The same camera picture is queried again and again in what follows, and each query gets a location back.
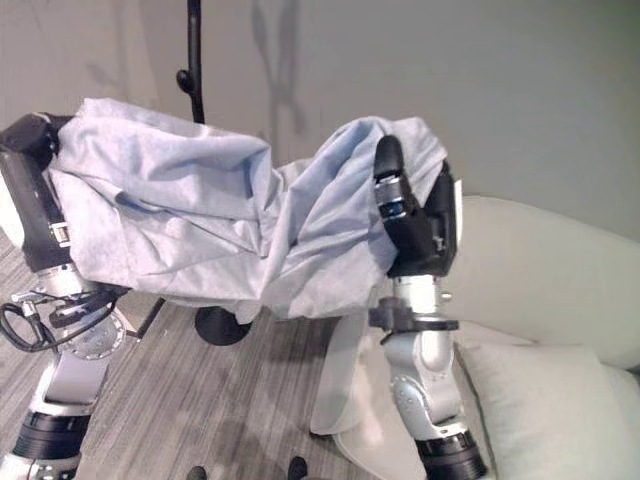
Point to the light blue garment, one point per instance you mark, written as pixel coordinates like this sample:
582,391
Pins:
200,200

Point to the dark right robot foot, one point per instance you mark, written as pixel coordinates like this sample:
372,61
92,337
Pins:
298,469

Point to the white cushion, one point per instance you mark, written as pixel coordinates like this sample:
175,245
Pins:
545,410

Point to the black clothes rack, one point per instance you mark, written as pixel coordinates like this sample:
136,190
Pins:
195,60

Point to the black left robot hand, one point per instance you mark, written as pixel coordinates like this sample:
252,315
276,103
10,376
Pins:
27,200

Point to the dark left robot foot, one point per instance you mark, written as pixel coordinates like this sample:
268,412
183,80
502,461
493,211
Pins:
197,473

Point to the dark robot foot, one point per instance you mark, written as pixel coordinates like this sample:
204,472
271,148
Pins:
298,469
197,473

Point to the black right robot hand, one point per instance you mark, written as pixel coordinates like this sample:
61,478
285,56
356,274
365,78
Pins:
425,235

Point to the white sofa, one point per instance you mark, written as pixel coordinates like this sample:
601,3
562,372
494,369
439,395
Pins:
540,280

